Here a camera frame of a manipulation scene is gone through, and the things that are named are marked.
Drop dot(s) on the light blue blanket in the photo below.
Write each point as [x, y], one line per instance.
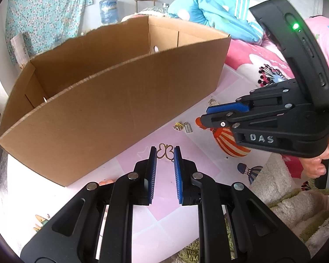
[208, 13]

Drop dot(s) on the brown cardboard box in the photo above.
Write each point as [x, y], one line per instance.
[98, 120]

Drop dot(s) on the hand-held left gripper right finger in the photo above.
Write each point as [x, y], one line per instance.
[177, 175]

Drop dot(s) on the teal floral hanging cloth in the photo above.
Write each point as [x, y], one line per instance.
[46, 11]

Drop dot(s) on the gold butterfly pendant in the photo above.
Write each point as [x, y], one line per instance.
[166, 153]

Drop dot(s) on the floral printed paper roll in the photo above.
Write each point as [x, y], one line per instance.
[19, 49]

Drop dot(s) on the pink printed bedsheet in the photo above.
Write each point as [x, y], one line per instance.
[249, 54]

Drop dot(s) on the blue label water bottle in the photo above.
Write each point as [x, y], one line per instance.
[108, 10]

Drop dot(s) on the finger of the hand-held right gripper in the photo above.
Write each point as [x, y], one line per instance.
[213, 121]
[222, 109]

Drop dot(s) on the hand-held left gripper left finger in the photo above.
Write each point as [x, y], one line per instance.
[153, 175]

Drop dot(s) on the person's right hand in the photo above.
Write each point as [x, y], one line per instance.
[316, 168]

